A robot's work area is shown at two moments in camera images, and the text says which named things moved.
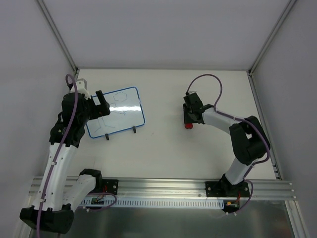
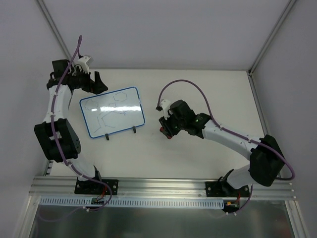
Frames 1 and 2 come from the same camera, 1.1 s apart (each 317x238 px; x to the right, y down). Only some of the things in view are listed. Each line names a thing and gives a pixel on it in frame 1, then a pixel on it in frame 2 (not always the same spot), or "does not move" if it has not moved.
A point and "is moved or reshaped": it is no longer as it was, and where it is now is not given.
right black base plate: x=225 y=189 does not move
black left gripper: x=99 y=106 → x=89 y=84
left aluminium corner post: x=59 y=36 does not move
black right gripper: x=189 y=117 → x=167 y=126
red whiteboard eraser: x=188 y=125 is moved or reshaped
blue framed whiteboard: x=126 y=113 does not move
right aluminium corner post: x=290 y=5 does not move
